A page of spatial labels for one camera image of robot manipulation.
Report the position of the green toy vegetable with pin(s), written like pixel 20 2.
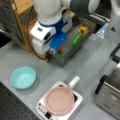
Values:
pixel 76 39

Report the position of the stainless toaster oven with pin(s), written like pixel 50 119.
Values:
pixel 108 89

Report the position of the pink frying pan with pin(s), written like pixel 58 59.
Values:
pixel 60 100

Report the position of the blue striped cloth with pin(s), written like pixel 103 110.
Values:
pixel 101 32

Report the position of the teal bowl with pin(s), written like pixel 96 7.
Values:
pixel 23 78

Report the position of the wooden shelf cabinet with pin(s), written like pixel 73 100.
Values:
pixel 27 17

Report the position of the orange toy carrot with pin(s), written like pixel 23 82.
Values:
pixel 60 51

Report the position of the grey metal drawer bin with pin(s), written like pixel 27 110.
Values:
pixel 69 49

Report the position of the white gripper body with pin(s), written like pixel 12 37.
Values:
pixel 41 34

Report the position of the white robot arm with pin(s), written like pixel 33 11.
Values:
pixel 54 20

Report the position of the yellow toy vegetable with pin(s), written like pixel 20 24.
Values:
pixel 83 30

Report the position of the white induction cooker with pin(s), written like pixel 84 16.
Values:
pixel 46 115

